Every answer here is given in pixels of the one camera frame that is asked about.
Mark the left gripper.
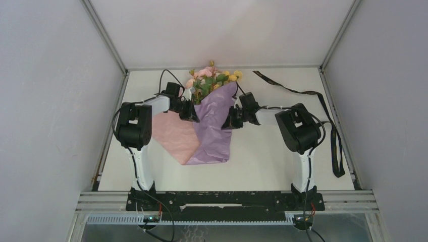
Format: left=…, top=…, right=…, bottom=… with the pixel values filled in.
left=171, top=98, right=199, bottom=123

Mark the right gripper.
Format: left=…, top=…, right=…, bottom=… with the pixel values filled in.
left=223, top=105, right=250, bottom=129

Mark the pink fake flower stem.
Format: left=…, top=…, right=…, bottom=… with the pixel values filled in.
left=192, top=60, right=222, bottom=99
left=185, top=69, right=200, bottom=98

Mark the yellow fake flower stem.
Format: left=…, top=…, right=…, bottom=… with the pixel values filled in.
left=212, top=71, right=238, bottom=90
left=231, top=70, right=243, bottom=81

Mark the pink purple wrapping paper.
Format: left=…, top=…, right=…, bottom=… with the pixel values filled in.
left=152, top=83, right=237, bottom=165

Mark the black ribbon strap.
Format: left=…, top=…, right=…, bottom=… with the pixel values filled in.
left=252, top=70, right=346, bottom=178

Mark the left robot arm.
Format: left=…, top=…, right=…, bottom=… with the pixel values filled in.
left=112, top=82, right=199, bottom=210

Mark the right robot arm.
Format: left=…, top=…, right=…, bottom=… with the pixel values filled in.
left=222, top=92, right=326, bottom=210

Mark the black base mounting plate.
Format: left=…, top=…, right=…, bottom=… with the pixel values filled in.
left=125, top=189, right=325, bottom=222

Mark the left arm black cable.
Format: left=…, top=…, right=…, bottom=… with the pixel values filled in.
left=112, top=69, right=186, bottom=214

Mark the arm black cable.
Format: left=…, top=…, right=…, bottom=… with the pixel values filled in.
left=112, top=69, right=186, bottom=214
left=234, top=80, right=327, bottom=218

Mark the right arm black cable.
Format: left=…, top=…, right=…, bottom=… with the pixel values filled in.
left=234, top=80, right=327, bottom=218

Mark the white cable duct rail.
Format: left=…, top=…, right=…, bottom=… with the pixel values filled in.
left=86, top=213, right=295, bottom=225

